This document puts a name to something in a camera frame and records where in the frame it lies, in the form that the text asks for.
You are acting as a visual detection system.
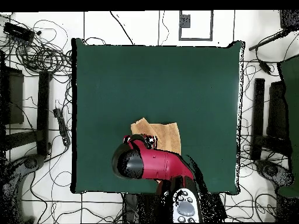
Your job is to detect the tan terry towel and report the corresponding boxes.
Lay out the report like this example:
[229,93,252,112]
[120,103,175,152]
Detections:
[130,117,182,156]

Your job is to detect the black power strip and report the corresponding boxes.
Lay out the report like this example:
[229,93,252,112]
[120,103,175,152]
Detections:
[53,107,71,147]

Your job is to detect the black stand bar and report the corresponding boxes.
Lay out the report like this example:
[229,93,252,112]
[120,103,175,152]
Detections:
[251,78,266,161]
[36,71,53,156]

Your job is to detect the tangled black cables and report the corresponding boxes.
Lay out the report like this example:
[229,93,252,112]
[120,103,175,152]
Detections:
[13,19,73,75]

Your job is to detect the black electronics box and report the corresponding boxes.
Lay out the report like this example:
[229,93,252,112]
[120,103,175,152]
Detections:
[3,22,36,43]

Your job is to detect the black stand crossbar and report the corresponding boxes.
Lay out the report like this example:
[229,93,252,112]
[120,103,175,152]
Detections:
[4,129,45,150]
[253,134,293,157]

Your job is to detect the black power adapter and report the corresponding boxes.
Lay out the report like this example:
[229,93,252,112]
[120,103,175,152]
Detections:
[258,59,273,75]

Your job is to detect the long black cable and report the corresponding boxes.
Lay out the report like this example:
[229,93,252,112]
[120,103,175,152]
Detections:
[109,10,135,46]

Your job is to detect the black floor equipment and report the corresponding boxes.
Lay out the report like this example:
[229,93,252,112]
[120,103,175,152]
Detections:
[23,154,46,170]
[255,159,294,187]

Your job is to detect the dark green table cloth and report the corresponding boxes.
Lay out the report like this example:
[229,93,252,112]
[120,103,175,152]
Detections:
[71,37,245,195]

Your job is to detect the dark green fabric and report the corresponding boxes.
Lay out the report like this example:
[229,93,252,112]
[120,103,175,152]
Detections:
[277,54,299,198]

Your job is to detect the black rod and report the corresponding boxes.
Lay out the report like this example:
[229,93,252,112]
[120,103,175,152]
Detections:
[248,29,290,51]

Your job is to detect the dark flat panel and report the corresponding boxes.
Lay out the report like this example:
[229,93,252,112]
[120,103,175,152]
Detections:
[0,66,25,125]
[266,80,288,141]

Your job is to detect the grey rectangular frame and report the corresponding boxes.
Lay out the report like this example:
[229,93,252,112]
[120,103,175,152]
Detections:
[179,10,214,41]

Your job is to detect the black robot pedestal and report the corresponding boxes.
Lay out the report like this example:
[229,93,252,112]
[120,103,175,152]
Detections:
[122,192,175,223]

